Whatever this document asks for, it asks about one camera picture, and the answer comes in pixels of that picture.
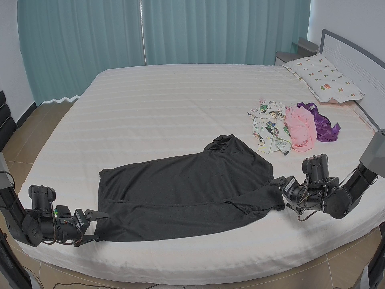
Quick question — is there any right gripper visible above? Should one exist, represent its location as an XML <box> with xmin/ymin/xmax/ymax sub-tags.
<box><xmin>270</xmin><ymin>176</ymin><xmax>309</xmax><ymax>214</ymax></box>

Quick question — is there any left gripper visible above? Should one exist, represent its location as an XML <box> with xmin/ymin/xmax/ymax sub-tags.
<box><xmin>57</xmin><ymin>209</ymin><xmax>110</xmax><ymax>248</ymax></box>

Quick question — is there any black T-shirt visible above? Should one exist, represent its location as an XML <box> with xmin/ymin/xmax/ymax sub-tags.
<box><xmin>94</xmin><ymin>134</ymin><xmax>286</xmax><ymax>242</ymax></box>

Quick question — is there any bed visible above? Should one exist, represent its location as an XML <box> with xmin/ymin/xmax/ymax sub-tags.
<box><xmin>12</xmin><ymin>28</ymin><xmax>385</xmax><ymax>287</ymax></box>

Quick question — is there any white printed garment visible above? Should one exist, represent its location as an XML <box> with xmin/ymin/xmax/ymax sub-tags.
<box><xmin>247</xmin><ymin>98</ymin><xmax>293</xmax><ymax>156</ymax></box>

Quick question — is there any pink garment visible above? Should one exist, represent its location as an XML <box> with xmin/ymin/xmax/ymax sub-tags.
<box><xmin>284</xmin><ymin>107</ymin><xmax>318</xmax><ymax>153</ymax></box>

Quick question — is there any purple garment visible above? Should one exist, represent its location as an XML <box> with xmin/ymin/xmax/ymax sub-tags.
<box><xmin>297</xmin><ymin>102</ymin><xmax>342</xmax><ymax>142</ymax></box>

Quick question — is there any white printed pillow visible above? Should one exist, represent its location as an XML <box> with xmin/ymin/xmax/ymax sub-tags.
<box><xmin>283</xmin><ymin>54</ymin><xmax>366</xmax><ymax>103</ymax></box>

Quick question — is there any grey bedside table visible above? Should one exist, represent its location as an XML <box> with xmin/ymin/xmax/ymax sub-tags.
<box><xmin>275</xmin><ymin>37</ymin><xmax>319</xmax><ymax>65</ymax></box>

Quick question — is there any blue-green curtain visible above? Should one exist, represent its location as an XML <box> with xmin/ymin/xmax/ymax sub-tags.
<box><xmin>141</xmin><ymin>0</ymin><xmax>312</xmax><ymax>66</ymax></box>
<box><xmin>18</xmin><ymin>0</ymin><xmax>147</xmax><ymax>105</ymax></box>

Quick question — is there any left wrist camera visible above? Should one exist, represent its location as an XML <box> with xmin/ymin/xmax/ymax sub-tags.
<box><xmin>55</xmin><ymin>205</ymin><xmax>72</xmax><ymax>220</ymax></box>

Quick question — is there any black cable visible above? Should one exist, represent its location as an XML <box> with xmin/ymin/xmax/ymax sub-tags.
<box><xmin>298</xmin><ymin>208</ymin><xmax>321</xmax><ymax>222</ymax></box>

